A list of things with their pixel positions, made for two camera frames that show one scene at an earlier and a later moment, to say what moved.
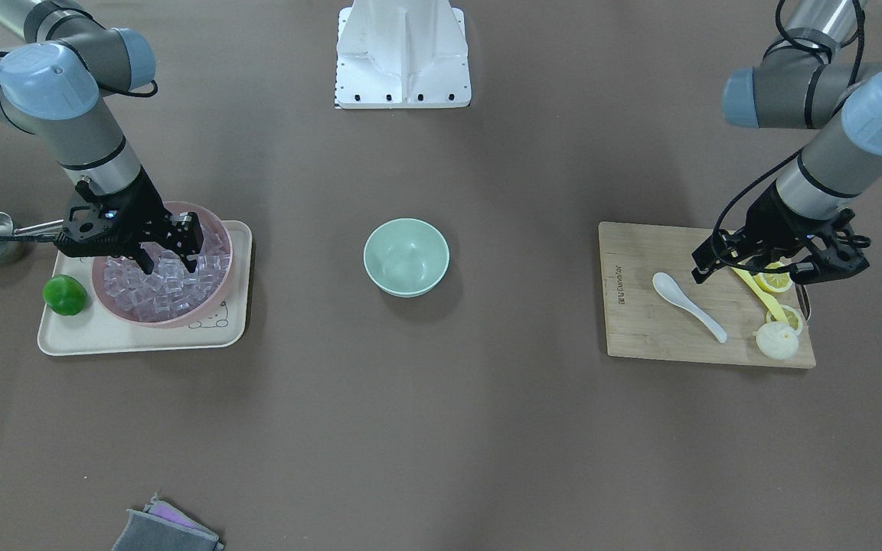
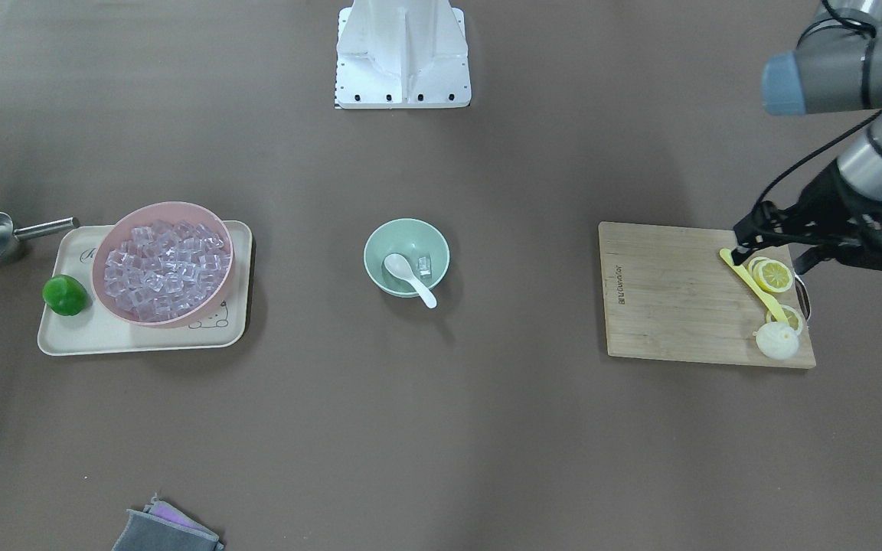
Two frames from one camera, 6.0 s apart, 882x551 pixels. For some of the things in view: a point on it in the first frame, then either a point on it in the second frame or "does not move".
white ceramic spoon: [670, 291] -> [398, 266]
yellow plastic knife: [769, 301] does not move
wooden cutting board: [640, 323] does not move
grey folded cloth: [162, 527] does not move
